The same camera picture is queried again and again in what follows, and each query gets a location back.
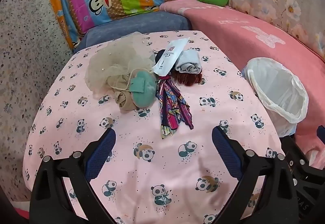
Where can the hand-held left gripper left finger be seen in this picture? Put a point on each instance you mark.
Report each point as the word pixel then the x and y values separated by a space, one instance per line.
pixel 100 153

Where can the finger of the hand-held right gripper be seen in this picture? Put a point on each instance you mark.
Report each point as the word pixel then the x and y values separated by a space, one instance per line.
pixel 301 163
pixel 321 134

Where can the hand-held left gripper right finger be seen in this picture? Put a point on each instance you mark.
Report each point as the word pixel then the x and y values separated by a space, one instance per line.
pixel 227 153

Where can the light blue waste bin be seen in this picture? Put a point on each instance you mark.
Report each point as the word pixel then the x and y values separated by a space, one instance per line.
pixel 288 131

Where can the white plastic bin bag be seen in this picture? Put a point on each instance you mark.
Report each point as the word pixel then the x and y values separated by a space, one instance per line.
pixel 276 89

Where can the dark red velvet scrunchie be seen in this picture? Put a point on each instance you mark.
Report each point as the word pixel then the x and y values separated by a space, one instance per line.
pixel 189 79

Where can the pink panda printed tablecloth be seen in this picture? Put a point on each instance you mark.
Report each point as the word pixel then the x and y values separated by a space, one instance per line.
pixel 152 163

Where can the beige rolled sock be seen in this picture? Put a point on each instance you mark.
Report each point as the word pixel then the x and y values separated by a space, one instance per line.
pixel 124 101

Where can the colourful patterned scarf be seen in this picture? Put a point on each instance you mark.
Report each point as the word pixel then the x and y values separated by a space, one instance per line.
pixel 172 104

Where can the teal fabric pouch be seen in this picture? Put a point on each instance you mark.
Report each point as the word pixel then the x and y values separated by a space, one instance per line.
pixel 143 92

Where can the beige mesh pouch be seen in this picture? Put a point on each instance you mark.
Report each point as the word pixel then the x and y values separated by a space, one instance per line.
pixel 111 61

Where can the pale fleece cloth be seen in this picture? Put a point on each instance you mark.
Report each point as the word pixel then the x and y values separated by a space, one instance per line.
pixel 189 61

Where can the white sachet packet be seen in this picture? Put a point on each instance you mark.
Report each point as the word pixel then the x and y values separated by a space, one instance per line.
pixel 170 55

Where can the pink blanket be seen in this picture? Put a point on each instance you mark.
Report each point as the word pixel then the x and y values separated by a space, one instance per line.
pixel 241 38

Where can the blue-grey cushion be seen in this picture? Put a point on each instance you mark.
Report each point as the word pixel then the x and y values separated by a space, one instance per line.
pixel 142 23

